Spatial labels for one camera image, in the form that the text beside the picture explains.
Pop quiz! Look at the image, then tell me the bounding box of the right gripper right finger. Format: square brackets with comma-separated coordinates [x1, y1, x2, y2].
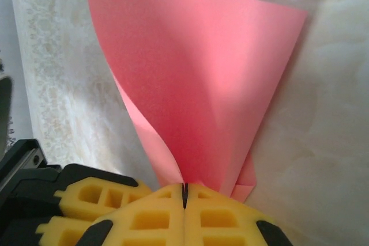
[183, 184, 293, 246]

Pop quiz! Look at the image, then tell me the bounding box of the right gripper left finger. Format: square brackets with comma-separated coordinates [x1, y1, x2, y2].
[76, 184, 185, 246]

